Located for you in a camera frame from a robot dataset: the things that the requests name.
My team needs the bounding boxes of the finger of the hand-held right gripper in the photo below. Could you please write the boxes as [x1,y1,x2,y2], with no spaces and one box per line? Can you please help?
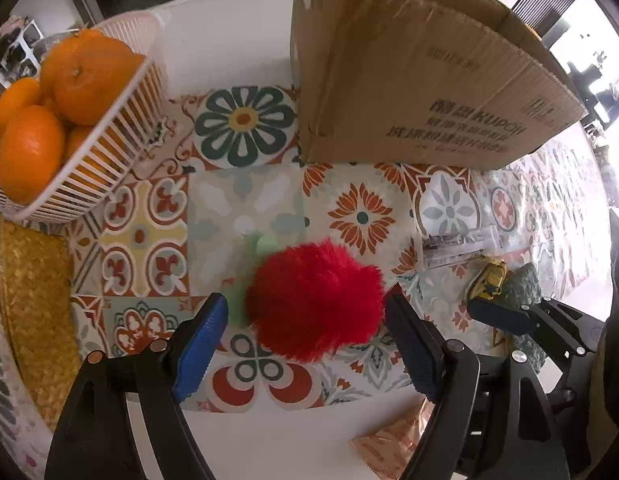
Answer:
[467,297,606,361]

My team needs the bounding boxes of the black and white object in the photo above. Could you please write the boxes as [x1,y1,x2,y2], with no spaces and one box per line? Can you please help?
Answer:
[0,17,45,82]

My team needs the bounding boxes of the orange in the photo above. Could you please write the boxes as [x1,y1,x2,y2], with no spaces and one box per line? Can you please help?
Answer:
[53,29,148,126]
[0,77,43,139]
[0,105,66,206]
[63,124,96,167]
[38,42,80,98]

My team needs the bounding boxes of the yellow woven placemat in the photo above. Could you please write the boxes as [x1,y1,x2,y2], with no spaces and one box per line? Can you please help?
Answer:
[0,214,83,432]

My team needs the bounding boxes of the patterned floral tile tablecloth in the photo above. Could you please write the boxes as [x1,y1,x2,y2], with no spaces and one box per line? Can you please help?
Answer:
[68,85,616,414]

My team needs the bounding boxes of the orange snack packet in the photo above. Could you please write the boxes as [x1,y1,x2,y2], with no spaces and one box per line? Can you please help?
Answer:
[350,400,436,480]

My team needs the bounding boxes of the red fluffy plush strawberry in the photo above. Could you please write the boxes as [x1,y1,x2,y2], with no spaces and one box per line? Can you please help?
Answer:
[228,230,386,366]

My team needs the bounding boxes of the white plastic basket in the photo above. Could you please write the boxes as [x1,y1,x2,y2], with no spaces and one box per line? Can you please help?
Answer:
[0,11,170,223]

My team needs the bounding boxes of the white leaf-print cloth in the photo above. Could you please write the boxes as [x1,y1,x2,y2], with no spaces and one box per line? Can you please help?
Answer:
[0,330,51,478]

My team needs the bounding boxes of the grey-green plush toy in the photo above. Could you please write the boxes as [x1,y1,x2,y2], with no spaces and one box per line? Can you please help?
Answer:
[497,262,550,374]

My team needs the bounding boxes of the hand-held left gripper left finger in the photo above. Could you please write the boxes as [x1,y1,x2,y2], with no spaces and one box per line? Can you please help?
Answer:
[44,292,230,480]

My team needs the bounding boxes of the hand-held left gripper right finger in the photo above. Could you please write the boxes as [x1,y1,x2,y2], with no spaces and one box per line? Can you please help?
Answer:
[383,293,571,480]

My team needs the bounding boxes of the clear plastic packet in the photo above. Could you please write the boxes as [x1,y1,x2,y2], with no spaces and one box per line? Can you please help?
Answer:
[417,225,511,269]

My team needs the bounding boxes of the brown cardboard box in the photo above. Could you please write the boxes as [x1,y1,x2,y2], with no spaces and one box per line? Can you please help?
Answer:
[290,0,590,171]

